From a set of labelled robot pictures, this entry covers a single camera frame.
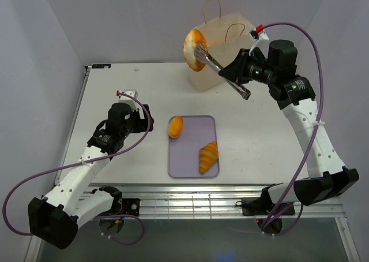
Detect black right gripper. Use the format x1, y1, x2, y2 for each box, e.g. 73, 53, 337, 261
218, 48, 277, 85

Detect metal kitchen tongs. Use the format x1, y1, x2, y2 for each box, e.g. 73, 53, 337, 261
194, 42, 251, 100

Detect oval white-topped fake bread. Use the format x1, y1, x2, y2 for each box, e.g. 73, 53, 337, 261
183, 28, 208, 72

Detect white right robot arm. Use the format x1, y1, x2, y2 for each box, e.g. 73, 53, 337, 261
219, 40, 359, 214

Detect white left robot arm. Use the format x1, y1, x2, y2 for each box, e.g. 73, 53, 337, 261
28, 102, 154, 249

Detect white paper bag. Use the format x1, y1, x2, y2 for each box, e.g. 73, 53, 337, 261
189, 12, 254, 92

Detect fake croissant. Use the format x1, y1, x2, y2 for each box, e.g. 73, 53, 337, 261
199, 141, 219, 175

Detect small round orange bun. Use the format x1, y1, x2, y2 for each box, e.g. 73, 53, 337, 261
168, 115, 183, 139

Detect lilac plastic tray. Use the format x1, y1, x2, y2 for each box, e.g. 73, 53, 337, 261
168, 115, 220, 179

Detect left blue table label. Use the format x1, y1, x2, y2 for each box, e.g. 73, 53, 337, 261
91, 64, 111, 69

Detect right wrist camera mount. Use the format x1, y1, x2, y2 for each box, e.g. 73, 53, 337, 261
248, 25, 269, 55

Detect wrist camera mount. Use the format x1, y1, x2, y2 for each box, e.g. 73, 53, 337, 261
248, 25, 269, 55
116, 89, 138, 111

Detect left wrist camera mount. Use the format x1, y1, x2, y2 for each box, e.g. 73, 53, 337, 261
116, 89, 138, 111

